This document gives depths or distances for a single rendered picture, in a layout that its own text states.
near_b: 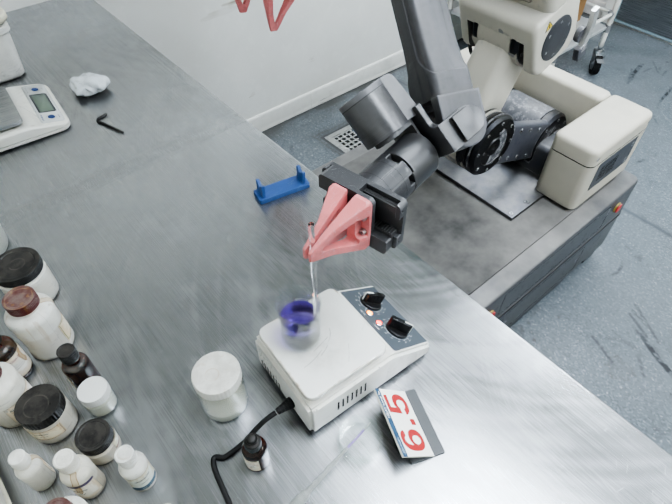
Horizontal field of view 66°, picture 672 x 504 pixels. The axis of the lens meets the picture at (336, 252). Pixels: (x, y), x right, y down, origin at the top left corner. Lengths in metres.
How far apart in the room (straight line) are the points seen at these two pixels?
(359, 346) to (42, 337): 0.42
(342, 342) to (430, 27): 0.39
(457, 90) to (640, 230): 1.66
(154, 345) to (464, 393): 0.44
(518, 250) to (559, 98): 0.53
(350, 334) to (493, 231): 0.89
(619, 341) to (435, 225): 0.72
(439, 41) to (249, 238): 0.44
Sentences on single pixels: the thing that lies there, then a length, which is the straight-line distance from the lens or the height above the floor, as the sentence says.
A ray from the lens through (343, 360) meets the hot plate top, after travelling 0.64.
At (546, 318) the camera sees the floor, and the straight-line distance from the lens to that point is 1.82.
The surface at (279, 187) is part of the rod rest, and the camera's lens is 0.96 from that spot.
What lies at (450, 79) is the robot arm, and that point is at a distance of 0.64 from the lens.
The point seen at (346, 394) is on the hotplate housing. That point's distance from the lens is 0.66.
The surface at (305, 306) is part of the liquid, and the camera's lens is 0.63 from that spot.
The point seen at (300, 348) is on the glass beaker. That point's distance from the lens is 0.63.
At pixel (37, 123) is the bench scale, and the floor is 0.78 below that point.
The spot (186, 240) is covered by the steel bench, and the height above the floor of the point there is 0.75.
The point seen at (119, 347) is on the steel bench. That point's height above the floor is 0.75.
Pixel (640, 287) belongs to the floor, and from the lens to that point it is 2.04.
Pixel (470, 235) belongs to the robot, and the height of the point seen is 0.37.
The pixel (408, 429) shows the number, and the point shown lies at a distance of 0.68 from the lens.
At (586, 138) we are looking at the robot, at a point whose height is 0.58.
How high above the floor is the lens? 1.39
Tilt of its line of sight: 49 degrees down
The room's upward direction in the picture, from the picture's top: straight up
